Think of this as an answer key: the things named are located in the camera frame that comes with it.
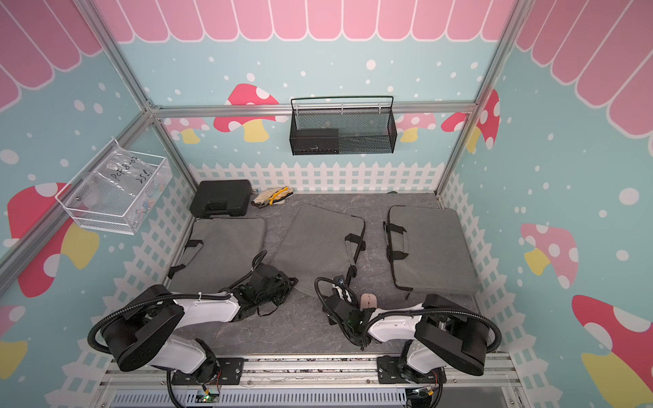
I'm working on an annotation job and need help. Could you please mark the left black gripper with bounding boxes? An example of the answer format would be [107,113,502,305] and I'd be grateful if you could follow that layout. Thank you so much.
[257,271,299,306]

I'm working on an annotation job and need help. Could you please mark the pink computer mouse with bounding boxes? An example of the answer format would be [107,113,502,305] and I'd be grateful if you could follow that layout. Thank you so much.
[360,293,378,310]

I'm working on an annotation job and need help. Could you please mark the grey laptop bag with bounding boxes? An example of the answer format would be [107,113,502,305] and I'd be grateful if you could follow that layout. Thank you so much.
[384,205,478,295]
[168,218,266,294]
[271,204,366,297]

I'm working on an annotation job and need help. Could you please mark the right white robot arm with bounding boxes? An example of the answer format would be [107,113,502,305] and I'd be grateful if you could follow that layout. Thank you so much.
[315,278,503,384]

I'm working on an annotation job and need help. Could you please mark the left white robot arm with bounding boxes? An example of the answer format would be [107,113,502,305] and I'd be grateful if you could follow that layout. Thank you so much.
[87,252,299,384]

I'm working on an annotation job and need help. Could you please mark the yellow black pliers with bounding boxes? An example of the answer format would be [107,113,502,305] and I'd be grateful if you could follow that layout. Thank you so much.
[270,186,294,205]

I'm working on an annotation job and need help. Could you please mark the black plastic tool case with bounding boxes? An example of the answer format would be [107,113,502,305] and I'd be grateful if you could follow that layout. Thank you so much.
[190,180,253,219]

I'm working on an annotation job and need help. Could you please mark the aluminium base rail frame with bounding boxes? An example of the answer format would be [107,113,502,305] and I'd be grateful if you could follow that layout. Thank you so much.
[88,325,532,408]

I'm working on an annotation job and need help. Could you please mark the black wire mesh basket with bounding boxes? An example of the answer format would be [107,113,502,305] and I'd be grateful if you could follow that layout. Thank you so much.
[289,95,398,156]

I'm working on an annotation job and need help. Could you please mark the white wire basket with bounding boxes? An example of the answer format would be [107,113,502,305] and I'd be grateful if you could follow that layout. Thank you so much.
[54,138,173,236]

